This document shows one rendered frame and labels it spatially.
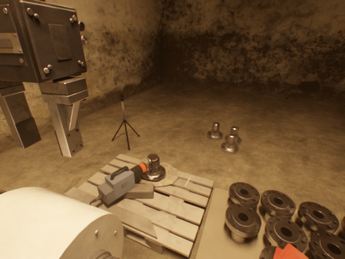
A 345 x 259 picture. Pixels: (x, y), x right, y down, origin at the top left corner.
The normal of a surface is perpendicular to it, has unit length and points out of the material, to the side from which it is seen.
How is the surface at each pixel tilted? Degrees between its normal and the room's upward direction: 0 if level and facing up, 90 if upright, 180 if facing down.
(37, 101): 90
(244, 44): 90
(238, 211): 0
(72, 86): 90
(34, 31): 90
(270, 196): 0
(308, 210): 0
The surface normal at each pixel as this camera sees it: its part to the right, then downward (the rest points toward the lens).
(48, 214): 0.15, -0.97
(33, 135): 0.96, 0.13
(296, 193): 0.01, -0.90
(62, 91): -0.26, 0.43
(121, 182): 0.74, 0.30
